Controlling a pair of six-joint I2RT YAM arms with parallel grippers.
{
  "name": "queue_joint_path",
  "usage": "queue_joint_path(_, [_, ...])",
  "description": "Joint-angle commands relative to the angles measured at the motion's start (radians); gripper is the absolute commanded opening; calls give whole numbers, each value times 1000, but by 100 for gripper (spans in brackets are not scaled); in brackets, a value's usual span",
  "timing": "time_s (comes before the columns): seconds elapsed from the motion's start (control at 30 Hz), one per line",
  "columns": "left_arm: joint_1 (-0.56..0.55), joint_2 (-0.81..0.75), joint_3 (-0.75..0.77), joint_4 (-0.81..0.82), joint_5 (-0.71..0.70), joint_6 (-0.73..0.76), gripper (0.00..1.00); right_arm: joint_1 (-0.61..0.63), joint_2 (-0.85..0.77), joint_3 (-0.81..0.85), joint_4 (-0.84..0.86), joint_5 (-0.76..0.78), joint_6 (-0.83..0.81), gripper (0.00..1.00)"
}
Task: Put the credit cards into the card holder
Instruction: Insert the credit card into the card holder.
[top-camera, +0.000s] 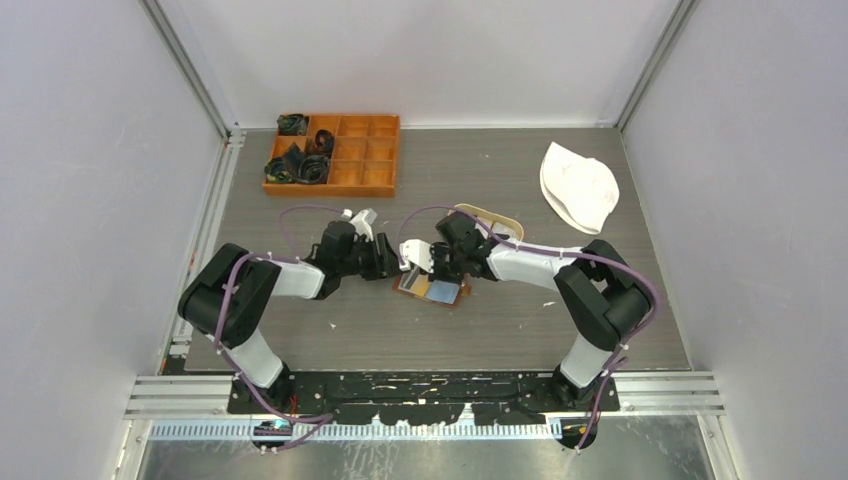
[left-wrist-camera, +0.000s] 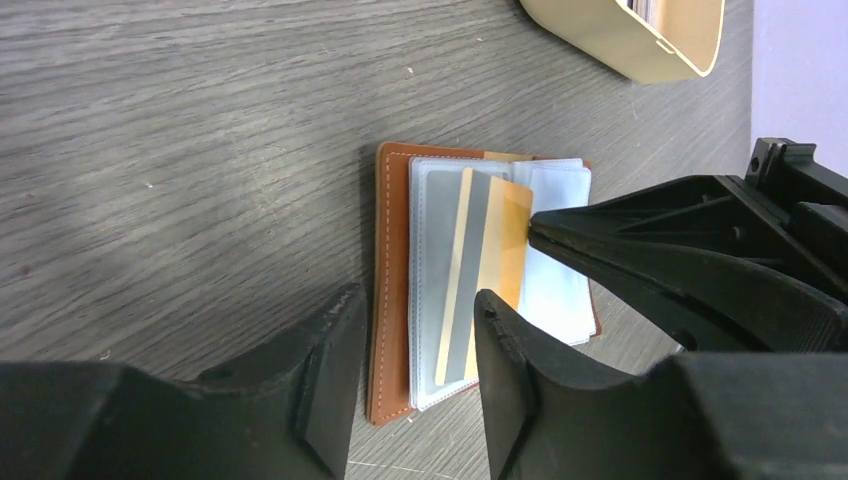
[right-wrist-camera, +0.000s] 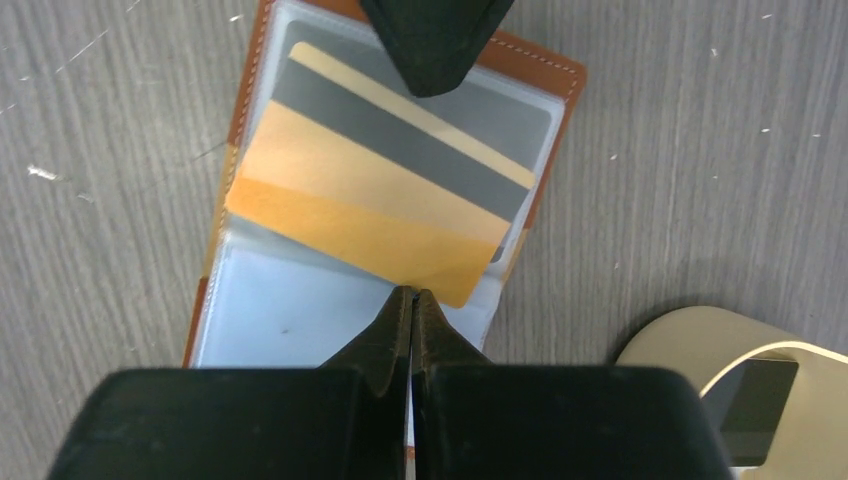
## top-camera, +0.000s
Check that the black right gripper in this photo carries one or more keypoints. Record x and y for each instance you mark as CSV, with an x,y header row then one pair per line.
x,y
437,250

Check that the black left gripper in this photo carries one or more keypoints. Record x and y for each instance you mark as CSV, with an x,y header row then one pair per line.
x,y
385,264

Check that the orange leather card holder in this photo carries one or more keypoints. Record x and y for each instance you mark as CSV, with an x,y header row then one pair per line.
x,y
441,293

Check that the gold card black stripe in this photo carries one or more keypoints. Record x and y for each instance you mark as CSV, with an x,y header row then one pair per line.
x,y
414,283

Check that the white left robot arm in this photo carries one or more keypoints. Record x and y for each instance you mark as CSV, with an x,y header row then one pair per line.
x,y
227,299

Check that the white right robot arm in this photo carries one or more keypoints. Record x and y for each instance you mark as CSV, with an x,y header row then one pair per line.
x,y
607,300

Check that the silver VIP card in tray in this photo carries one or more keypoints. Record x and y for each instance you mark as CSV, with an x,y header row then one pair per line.
x,y
503,230

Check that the beige oval tray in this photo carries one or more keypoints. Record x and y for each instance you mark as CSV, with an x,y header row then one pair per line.
x,y
488,217

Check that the orange wooden compartment organizer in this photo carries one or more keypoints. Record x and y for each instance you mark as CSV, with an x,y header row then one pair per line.
x,y
364,162

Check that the black rolled belt lower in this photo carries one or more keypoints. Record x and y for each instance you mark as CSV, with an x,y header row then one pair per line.
x,y
314,170

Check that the black rolled belt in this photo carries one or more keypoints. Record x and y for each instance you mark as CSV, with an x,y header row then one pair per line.
x,y
314,170
323,143

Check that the black rolled belt centre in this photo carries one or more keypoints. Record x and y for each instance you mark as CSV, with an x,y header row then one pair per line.
x,y
323,143

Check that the white bucket hat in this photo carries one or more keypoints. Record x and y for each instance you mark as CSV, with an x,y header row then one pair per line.
x,y
582,191

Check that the dark rolled belt top-left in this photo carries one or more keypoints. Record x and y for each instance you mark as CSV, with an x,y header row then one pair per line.
x,y
292,124

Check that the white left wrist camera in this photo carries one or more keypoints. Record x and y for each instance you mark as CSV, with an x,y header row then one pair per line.
x,y
362,221

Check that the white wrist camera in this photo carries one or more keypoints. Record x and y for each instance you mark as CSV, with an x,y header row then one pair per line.
x,y
415,254
362,221

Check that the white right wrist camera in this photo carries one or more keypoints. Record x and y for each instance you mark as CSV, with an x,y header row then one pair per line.
x,y
415,254

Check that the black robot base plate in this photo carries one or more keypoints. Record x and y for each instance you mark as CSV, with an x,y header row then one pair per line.
x,y
421,398

